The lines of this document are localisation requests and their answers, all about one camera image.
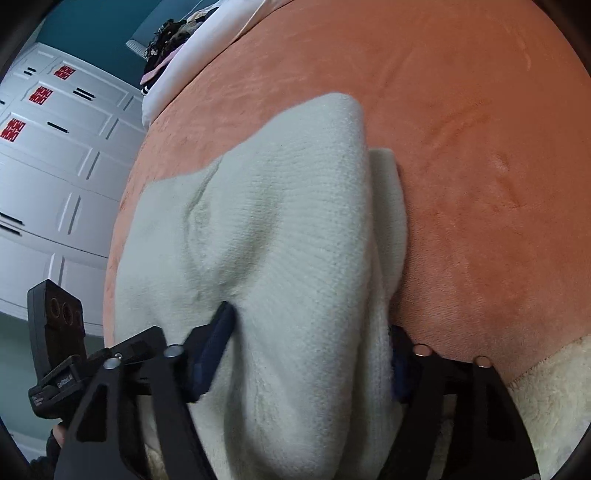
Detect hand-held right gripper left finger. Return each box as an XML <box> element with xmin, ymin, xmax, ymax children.
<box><xmin>55</xmin><ymin>301</ymin><xmax>237</xmax><ymax>480</ymax></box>

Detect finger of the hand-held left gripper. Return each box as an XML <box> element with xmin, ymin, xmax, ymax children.
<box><xmin>111</xmin><ymin>325</ymin><xmax>167</xmax><ymax>358</ymax></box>

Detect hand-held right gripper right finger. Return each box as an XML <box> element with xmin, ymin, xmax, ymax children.
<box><xmin>376</xmin><ymin>324</ymin><xmax>541</xmax><ymax>480</ymax></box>

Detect cream knit cardigan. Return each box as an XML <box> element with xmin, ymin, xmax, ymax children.
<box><xmin>111</xmin><ymin>92</ymin><xmax>411</xmax><ymax>480</ymax></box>

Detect pile of dark clothes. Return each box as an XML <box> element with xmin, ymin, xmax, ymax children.
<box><xmin>139</xmin><ymin>6</ymin><xmax>220</xmax><ymax>97</ymax></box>

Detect white wardrobe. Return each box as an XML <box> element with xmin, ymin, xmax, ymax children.
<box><xmin>0</xmin><ymin>41</ymin><xmax>148</xmax><ymax>324</ymax></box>

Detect cream fluffy fabric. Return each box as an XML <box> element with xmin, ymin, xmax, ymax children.
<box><xmin>139</xmin><ymin>336</ymin><xmax>591</xmax><ymax>480</ymax></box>

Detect orange plush blanket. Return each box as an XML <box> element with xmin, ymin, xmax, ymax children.
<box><xmin>102</xmin><ymin>0</ymin><xmax>591</xmax><ymax>388</ymax></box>

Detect white duvet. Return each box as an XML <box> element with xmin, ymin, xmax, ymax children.
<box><xmin>141</xmin><ymin>0</ymin><xmax>266</xmax><ymax>127</ymax></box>

